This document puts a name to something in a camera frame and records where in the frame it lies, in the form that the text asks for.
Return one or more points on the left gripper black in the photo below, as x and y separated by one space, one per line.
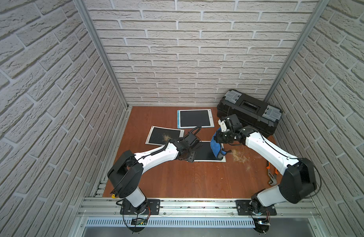
192 146

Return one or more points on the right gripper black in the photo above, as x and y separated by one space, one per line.
218 138

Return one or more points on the white drawing tablet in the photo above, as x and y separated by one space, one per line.
204 153
159 135

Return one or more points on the blue microfiber cleaning mitt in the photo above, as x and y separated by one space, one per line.
216 147

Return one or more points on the blue-edged drawing tablet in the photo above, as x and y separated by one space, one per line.
194 118

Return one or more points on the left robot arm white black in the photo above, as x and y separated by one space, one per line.
126 173

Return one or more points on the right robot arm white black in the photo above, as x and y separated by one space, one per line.
298 176

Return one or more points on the black toolbox grey latches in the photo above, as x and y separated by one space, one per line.
250 111

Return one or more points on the orange handled pliers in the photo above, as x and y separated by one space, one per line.
272 174

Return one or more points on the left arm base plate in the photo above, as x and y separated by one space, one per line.
149 206

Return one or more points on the aluminium mounting rail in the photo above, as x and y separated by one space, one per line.
201 207

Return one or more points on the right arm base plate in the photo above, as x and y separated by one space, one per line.
251 207

